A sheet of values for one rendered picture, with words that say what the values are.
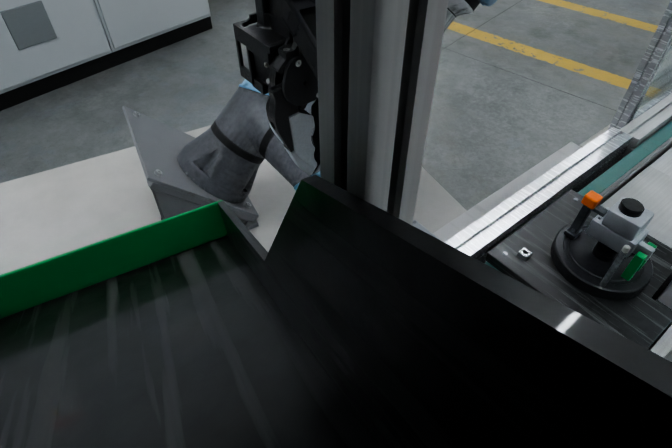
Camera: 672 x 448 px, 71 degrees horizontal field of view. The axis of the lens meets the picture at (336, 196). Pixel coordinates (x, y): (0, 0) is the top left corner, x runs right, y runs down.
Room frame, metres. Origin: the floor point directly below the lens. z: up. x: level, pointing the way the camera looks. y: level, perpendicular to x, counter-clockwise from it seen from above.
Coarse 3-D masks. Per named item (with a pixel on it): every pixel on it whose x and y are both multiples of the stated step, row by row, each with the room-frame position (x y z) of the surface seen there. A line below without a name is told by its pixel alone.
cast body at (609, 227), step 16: (608, 208) 0.49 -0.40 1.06; (624, 208) 0.45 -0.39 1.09; (640, 208) 0.45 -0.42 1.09; (592, 224) 0.47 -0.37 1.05; (608, 224) 0.45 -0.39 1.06; (624, 224) 0.44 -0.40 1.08; (640, 224) 0.43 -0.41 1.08; (608, 240) 0.45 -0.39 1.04; (624, 240) 0.43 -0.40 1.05; (640, 240) 0.43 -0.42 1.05
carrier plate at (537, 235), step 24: (576, 192) 0.62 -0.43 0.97; (552, 216) 0.56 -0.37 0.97; (504, 240) 0.50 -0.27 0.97; (528, 240) 0.50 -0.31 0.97; (552, 240) 0.50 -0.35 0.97; (648, 240) 0.50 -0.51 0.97; (504, 264) 0.45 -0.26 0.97; (528, 264) 0.45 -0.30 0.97; (552, 264) 0.45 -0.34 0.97; (552, 288) 0.41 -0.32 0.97; (576, 288) 0.41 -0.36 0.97; (648, 288) 0.41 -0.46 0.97; (600, 312) 0.37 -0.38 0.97; (624, 312) 0.37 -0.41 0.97; (648, 312) 0.37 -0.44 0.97; (624, 336) 0.33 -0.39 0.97; (648, 336) 0.33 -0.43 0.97
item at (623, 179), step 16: (624, 160) 0.74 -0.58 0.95; (640, 160) 0.74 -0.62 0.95; (608, 176) 0.69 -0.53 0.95; (624, 176) 0.70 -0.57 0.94; (640, 176) 0.72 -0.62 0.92; (656, 176) 0.72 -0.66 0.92; (608, 192) 0.67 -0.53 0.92; (624, 192) 0.68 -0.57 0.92; (640, 192) 0.68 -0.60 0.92; (656, 192) 0.68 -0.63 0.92; (656, 208) 0.63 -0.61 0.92; (656, 224) 0.59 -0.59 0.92; (656, 352) 0.31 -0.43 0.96
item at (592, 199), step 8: (592, 192) 0.50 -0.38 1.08; (584, 200) 0.50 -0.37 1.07; (592, 200) 0.49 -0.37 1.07; (600, 200) 0.49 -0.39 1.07; (584, 208) 0.50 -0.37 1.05; (592, 208) 0.49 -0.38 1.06; (600, 208) 0.49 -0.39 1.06; (576, 216) 0.50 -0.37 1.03; (584, 216) 0.49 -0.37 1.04; (576, 224) 0.49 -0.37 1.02; (576, 232) 0.49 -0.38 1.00
